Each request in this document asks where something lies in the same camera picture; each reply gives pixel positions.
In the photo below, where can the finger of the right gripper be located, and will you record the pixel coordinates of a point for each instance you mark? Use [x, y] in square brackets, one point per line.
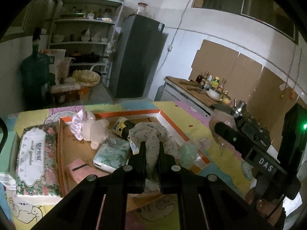
[242, 144]

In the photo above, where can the metal shelving rack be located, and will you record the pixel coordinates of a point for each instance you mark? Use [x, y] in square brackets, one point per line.
[86, 30]

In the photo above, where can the mint green box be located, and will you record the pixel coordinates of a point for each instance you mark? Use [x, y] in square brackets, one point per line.
[8, 162]

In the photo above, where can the plush doll purple dress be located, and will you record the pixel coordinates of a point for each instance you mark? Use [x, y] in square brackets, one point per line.
[85, 126]

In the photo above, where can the condiment bottles group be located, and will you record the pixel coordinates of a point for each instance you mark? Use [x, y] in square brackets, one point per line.
[207, 81]

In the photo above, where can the white bowl on counter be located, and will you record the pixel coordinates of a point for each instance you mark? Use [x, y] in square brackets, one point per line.
[214, 93]

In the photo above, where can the window with frame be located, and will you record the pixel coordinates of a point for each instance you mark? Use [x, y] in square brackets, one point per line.
[267, 12]

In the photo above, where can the green item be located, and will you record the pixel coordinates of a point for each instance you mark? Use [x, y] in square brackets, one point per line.
[190, 155]

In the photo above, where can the large floral tissue pack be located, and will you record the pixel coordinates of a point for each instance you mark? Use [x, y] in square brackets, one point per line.
[36, 162]

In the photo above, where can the dark refrigerator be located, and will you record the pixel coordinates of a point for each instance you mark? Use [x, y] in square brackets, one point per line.
[137, 53]

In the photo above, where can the pink pouch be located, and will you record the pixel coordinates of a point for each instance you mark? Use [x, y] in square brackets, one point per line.
[79, 170]

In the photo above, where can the kitchen counter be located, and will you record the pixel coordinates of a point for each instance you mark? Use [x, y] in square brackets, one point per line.
[212, 99]

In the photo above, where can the cardboard wall sheets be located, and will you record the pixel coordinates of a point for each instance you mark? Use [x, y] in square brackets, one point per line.
[249, 81]

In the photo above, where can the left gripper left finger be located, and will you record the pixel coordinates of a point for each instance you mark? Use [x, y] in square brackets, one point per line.
[131, 178]

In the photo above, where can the cream floral cloth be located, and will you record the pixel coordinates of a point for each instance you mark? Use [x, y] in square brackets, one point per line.
[152, 134]

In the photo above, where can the green floral tissue pack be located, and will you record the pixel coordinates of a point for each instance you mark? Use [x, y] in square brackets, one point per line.
[110, 157]

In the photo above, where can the colourful cartoon bed sheet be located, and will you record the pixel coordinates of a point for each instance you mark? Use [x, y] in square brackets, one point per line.
[222, 185]

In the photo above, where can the clear plastic bag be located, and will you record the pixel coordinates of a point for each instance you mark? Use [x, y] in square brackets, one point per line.
[220, 116]

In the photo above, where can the yellow penguin snack bag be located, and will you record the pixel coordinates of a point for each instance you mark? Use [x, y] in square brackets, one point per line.
[122, 128]

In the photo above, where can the orange rimmed cardboard tray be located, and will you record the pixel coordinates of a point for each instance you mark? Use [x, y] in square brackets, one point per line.
[70, 149]

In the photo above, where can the yellow woven bag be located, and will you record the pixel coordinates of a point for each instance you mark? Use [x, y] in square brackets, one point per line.
[86, 78]

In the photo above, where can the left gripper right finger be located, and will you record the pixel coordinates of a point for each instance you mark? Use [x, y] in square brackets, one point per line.
[172, 178]

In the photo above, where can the glass jar red lid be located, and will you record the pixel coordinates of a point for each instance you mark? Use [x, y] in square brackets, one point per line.
[141, 8]

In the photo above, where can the steel kettle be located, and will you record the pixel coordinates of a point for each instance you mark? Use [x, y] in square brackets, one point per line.
[239, 109]

